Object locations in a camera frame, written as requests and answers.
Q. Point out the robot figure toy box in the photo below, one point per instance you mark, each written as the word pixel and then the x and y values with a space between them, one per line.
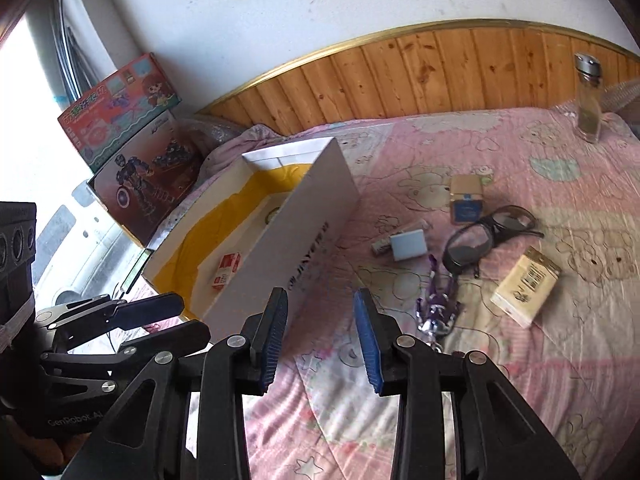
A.
pixel 145 180

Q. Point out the pink printed blanket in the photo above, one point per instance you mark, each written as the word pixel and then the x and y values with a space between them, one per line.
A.
pixel 550 360

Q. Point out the small gold box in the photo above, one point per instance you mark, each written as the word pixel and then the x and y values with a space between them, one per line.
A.
pixel 467 200

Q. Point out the cream cigarette pack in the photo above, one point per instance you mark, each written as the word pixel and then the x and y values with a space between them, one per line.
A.
pixel 525 285

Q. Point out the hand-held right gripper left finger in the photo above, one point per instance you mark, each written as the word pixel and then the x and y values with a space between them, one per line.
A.
pixel 274 340

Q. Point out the colourful toy box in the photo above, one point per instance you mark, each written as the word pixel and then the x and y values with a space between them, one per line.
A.
pixel 120 105

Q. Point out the white cardboard box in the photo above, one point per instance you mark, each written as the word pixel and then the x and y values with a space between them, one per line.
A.
pixel 320 210

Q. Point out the glass bottle with metal cap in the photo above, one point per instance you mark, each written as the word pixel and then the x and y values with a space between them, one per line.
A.
pixel 587 105

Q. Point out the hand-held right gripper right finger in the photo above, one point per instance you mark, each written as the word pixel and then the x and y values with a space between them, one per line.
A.
pixel 367 345

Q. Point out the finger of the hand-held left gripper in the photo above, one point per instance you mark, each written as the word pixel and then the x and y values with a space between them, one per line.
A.
pixel 150 307
pixel 170 337

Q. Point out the black framed glasses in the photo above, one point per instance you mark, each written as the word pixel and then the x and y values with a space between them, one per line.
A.
pixel 462 250

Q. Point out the red cigarette pack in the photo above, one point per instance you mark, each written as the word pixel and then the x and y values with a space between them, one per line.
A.
pixel 225 270

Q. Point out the white charger plug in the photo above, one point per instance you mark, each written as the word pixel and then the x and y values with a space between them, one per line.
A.
pixel 410 245

